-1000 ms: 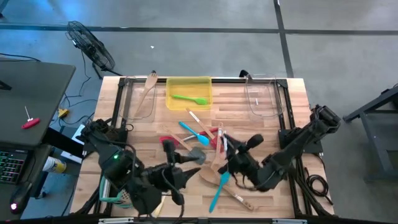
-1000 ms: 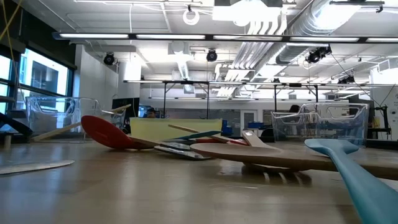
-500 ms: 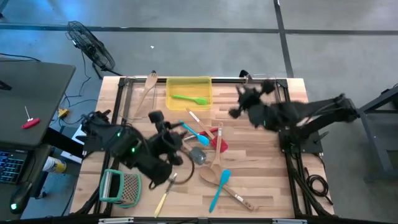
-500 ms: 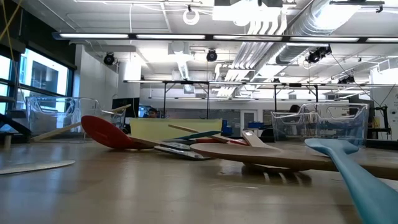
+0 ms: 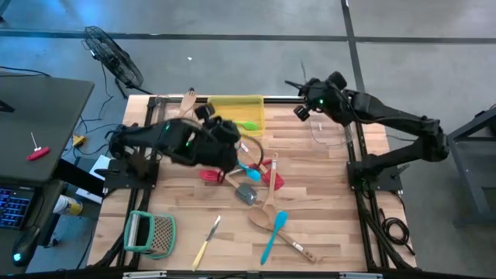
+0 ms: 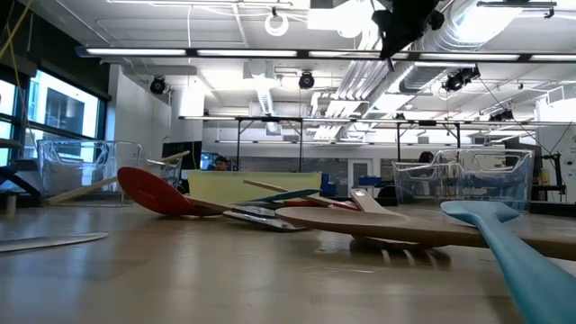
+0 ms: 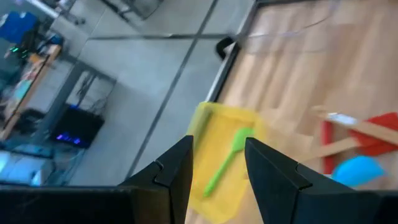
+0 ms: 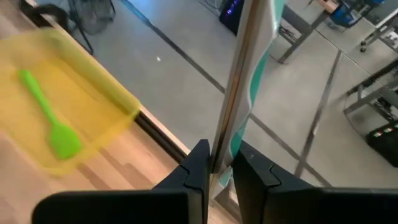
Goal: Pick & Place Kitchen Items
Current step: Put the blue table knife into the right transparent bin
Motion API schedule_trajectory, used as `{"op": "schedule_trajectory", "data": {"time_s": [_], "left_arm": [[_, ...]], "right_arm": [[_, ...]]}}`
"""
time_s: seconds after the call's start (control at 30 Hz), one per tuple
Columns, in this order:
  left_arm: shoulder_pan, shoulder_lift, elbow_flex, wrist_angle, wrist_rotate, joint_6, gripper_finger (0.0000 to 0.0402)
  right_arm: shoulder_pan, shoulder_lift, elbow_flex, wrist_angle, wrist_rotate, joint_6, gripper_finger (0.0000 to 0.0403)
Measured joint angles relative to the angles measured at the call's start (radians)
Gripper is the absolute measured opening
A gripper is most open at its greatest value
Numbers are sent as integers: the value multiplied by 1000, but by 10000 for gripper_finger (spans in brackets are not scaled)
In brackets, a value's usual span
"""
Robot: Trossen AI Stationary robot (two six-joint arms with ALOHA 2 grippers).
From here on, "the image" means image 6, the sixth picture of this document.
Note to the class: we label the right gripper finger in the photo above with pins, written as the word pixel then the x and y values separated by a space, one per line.
pixel 390 45

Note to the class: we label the labelled wooden slotted fork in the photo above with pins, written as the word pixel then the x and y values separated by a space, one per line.
pixel 366 202

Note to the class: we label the wooden spoon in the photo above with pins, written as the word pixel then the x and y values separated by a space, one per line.
pixel 360 225

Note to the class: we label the black ceiling spotlight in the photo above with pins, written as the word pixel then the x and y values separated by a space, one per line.
pixel 459 80
pixel 158 85
pixel 306 81

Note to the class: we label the long ceiling light bar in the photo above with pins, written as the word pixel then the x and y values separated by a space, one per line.
pixel 303 54

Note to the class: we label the person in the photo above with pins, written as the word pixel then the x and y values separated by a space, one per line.
pixel 425 157
pixel 221 163

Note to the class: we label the grey door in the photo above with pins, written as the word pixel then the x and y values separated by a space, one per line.
pixel 361 171

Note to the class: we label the blue crate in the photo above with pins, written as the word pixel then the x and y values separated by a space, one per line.
pixel 371 181

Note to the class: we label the black office chair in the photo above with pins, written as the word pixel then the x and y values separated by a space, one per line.
pixel 387 194

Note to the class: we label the blue box stack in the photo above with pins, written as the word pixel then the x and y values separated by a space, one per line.
pixel 328 186

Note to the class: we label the clear plastic bin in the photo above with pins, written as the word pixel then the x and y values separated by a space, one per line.
pixel 67 180
pixel 450 189

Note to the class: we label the black equipment stand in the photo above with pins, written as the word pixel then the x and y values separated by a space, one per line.
pixel 558 180

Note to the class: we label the yellow plastic bin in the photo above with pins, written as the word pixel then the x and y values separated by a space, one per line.
pixel 225 186

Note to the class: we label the black monitor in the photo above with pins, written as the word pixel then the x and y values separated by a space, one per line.
pixel 182 155

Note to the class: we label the large window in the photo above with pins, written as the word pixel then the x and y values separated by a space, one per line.
pixel 63 112

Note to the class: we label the silver ventilation duct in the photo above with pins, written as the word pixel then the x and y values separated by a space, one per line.
pixel 423 76

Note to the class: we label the black pipe frame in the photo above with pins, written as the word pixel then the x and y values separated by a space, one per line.
pixel 301 148

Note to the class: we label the black angled bracket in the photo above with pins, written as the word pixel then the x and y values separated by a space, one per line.
pixel 13 175

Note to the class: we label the white post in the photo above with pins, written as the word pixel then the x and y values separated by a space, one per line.
pixel 11 204

